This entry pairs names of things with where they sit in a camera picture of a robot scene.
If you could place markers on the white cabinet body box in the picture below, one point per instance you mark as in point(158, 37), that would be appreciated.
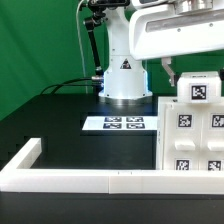
point(163, 101)

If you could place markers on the white base tag plate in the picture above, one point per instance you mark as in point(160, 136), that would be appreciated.
point(120, 123)

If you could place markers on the white U-shaped fence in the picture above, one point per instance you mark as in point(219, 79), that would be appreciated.
point(19, 176)

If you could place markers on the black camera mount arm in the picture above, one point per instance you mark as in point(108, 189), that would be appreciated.
point(98, 17)

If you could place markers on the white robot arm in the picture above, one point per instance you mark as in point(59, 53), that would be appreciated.
point(125, 78)

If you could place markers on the white cabinet door panel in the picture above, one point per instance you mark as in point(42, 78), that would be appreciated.
point(212, 139)

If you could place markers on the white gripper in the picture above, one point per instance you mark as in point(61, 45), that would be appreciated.
point(172, 29)

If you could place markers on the small white cube part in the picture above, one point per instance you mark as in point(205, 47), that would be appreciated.
point(199, 87)

